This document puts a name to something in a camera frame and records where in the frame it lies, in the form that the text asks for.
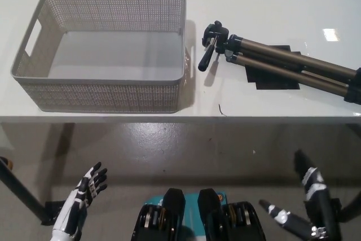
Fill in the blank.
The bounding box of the black metal table leg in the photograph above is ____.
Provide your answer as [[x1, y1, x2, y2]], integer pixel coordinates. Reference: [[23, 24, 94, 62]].
[[338, 190, 361, 222], [0, 156, 54, 222]]

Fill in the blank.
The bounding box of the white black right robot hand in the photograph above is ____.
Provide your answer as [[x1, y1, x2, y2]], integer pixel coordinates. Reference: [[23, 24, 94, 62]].
[[258, 150, 344, 241]]

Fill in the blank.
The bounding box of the bronze black camera tripod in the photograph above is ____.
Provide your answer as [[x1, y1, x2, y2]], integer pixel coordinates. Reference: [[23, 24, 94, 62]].
[[197, 20, 361, 103]]

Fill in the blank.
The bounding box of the black tape square patch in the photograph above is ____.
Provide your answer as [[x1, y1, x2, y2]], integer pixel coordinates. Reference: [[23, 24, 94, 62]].
[[245, 44, 302, 91]]

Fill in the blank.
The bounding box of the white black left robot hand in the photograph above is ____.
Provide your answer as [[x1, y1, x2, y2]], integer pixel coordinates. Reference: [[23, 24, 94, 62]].
[[50, 161, 109, 241]]

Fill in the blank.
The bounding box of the black teal robot torso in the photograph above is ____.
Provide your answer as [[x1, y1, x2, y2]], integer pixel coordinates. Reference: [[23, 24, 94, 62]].
[[132, 187, 267, 241]]

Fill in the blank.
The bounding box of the grey perforated plastic basket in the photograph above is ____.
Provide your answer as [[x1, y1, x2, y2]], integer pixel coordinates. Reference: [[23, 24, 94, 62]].
[[10, 0, 188, 113]]

